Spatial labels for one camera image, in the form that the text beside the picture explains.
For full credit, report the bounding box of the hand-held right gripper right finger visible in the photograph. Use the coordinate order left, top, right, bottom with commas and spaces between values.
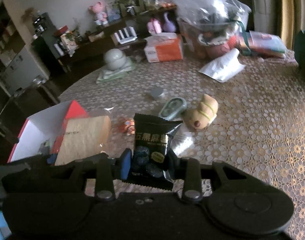
165, 152, 276, 203

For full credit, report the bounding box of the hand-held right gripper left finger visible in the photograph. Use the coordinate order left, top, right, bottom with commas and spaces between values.
27, 149, 132, 202

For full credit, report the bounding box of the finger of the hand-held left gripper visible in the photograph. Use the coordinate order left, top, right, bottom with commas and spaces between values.
0, 154, 58, 182

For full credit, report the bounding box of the silver foil wrapper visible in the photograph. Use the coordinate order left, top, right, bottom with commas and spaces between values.
171, 125, 193, 156

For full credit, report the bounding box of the black snack packet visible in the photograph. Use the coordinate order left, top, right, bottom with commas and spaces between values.
127, 113, 183, 192

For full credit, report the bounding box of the small orange candy wrapper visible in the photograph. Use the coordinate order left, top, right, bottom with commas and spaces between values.
119, 117, 136, 136

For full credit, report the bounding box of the red cardboard box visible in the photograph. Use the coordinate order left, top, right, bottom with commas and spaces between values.
7, 99, 90, 164

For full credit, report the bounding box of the packed bread slice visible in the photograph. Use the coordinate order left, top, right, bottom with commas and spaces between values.
54, 116, 112, 166

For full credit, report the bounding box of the tan hamster plush toy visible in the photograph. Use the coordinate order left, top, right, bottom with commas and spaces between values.
184, 94, 219, 130

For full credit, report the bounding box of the green oval case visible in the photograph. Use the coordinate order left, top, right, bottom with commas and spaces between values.
158, 97, 187, 121

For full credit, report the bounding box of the grey round tin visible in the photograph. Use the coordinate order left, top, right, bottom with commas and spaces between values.
149, 87, 165, 100

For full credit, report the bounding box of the green folded cloth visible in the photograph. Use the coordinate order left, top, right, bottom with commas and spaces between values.
96, 62, 136, 82

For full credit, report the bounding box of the white cupboard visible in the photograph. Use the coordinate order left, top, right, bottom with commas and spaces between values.
0, 47, 49, 95

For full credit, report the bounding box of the grey-green lidded bowl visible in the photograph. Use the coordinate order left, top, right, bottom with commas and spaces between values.
104, 49, 129, 71

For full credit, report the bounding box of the white paper pouch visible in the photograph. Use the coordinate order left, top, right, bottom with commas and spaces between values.
199, 48, 245, 82

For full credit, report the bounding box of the orange tissue box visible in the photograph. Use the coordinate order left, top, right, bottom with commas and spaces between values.
144, 33, 185, 63

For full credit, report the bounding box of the wooden television cabinet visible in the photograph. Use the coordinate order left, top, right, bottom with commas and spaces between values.
57, 5, 183, 73

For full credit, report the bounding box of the white router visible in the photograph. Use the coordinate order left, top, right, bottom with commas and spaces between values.
114, 27, 138, 43

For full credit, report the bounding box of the small cardboard box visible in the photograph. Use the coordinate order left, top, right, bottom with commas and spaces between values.
89, 31, 105, 42

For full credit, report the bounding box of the floral gift bag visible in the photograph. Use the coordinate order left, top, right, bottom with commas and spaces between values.
60, 31, 78, 53

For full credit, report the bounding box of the pink toy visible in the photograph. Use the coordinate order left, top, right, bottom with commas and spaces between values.
147, 17, 163, 34

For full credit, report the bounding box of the purple gourd toy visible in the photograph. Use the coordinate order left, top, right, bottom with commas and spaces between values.
163, 12, 178, 32

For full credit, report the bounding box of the red flat box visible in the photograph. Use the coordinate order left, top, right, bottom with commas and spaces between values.
54, 25, 69, 37

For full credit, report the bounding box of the pink plush pig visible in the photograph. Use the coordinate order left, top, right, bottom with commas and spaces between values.
89, 1, 109, 27

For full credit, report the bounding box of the stack of paper booklets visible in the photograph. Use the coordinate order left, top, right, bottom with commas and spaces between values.
239, 31, 288, 59

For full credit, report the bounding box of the pile of clear plastic bags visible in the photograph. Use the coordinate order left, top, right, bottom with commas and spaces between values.
176, 0, 251, 45

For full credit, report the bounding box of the yellow curtain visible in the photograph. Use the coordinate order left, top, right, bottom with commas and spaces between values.
280, 0, 296, 50

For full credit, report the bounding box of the blue picture frame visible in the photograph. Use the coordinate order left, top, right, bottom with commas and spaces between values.
106, 1, 121, 20

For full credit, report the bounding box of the wooden picture frame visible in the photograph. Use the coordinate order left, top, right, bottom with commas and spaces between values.
119, 0, 145, 15

